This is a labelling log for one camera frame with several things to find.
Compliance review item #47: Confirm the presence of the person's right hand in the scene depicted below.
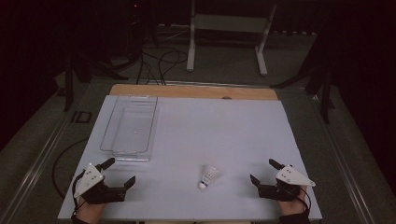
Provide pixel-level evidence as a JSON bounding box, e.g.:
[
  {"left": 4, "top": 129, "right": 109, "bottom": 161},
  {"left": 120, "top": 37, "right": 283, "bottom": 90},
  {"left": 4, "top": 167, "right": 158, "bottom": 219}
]
[{"left": 276, "top": 185, "right": 308, "bottom": 217}]

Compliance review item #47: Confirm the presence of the person's dark sleeve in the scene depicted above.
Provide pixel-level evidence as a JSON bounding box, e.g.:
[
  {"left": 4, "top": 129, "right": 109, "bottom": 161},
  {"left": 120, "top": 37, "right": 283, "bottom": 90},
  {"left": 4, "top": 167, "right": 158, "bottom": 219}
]
[
  {"left": 277, "top": 208, "right": 312, "bottom": 224},
  {"left": 70, "top": 214, "right": 92, "bottom": 224}
]

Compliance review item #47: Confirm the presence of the metal floor rail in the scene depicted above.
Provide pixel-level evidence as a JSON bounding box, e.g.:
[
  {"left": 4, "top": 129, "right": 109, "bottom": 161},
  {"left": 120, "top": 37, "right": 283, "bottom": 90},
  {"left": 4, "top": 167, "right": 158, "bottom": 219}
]
[
  {"left": 0, "top": 81, "right": 94, "bottom": 224},
  {"left": 311, "top": 92, "right": 381, "bottom": 224}
]

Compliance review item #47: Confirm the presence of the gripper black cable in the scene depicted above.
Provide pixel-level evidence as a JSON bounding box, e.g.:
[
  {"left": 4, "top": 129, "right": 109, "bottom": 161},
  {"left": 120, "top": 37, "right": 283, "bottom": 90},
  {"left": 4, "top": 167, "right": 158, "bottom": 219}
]
[
  {"left": 71, "top": 170, "right": 86, "bottom": 217},
  {"left": 295, "top": 186, "right": 312, "bottom": 216}
]

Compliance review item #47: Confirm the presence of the clear plastic tray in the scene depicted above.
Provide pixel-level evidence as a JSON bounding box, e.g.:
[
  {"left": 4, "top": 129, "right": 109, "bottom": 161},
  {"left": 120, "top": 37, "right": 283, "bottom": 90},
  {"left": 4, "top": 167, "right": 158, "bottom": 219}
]
[{"left": 99, "top": 94, "right": 160, "bottom": 162}]

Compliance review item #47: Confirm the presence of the black floor cable bundle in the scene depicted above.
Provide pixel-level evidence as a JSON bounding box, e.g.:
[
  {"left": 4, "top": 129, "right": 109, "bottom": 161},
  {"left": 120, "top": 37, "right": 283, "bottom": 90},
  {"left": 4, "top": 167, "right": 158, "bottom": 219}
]
[{"left": 135, "top": 27, "right": 190, "bottom": 86}]

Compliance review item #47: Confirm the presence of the white shuttlecock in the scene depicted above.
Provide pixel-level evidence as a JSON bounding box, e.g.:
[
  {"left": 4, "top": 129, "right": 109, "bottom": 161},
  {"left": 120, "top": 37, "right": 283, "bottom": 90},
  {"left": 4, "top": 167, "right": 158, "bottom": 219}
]
[{"left": 198, "top": 163, "right": 220, "bottom": 190}]

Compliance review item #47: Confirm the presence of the black stand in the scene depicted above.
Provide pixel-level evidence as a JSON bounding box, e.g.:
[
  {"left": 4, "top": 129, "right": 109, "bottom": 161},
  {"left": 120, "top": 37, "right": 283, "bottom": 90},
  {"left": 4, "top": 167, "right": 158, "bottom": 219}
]
[
  {"left": 61, "top": 49, "right": 129, "bottom": 113},
  {"left": 270, "top": 18, "right": 337, "bottom": 125}
]

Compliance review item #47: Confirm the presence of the person's left dark sleeve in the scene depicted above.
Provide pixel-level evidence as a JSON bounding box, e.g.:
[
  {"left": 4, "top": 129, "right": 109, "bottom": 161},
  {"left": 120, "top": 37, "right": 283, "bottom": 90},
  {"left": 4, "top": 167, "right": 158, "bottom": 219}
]
[{"left": 70, "top": 214, "right": 92, "bottom": 224}]

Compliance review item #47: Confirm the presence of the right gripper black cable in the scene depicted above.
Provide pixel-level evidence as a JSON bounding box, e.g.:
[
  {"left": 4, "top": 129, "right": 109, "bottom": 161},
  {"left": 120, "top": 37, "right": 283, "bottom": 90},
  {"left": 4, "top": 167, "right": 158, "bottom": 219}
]
[{"left": 295, "top": 186, "right": 312, "bottom": 216}]

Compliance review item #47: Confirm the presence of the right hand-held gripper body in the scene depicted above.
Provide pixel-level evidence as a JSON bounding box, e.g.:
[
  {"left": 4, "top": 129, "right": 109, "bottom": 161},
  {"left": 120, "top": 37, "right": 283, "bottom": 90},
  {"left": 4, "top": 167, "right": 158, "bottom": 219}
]
[{"left": 257, "top": 164, "right": 317, "bottom": 203}]

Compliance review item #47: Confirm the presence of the person's left hand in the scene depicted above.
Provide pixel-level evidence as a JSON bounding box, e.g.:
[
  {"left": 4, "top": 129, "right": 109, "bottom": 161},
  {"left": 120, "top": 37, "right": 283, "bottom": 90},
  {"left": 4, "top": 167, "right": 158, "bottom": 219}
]
[{"left": 76, "top": 196, "right": 106, "bottom": 224}]

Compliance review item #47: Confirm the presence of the white metal stand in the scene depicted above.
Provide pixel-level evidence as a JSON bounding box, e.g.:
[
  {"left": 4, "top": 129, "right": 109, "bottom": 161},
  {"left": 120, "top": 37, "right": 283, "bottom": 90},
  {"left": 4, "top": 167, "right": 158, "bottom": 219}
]
[{"left": 186, "top": 0, "right": 278, "bottom": 77}]

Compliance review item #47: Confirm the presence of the black rectangular frame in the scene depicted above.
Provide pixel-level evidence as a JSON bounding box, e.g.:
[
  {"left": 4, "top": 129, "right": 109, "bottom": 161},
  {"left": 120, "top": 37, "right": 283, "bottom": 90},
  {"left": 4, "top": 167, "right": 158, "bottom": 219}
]
[{"left": 70, "top": 110, "right": 93, "bottom": 125}]

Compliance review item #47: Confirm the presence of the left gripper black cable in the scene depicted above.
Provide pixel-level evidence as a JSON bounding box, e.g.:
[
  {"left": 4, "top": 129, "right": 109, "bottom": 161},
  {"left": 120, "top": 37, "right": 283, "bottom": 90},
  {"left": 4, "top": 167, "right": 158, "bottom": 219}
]
[{"left": 71, "top": 170, "right": 86, "bottom": 217}]

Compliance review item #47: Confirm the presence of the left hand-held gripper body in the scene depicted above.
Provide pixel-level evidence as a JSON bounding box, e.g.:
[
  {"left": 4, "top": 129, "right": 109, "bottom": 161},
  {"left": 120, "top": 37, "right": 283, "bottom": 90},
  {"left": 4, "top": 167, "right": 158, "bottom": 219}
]
[{"left": 73, "top": 163, "right": 127, "bottom": 205}]

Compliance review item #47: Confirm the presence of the person's right dark sleeve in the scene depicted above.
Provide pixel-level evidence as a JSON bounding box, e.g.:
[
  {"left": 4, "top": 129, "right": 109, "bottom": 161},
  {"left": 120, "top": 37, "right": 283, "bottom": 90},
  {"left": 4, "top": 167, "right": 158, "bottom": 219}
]
[{"left": 277, "top": 208, "right": 312, "bottom": 224}]

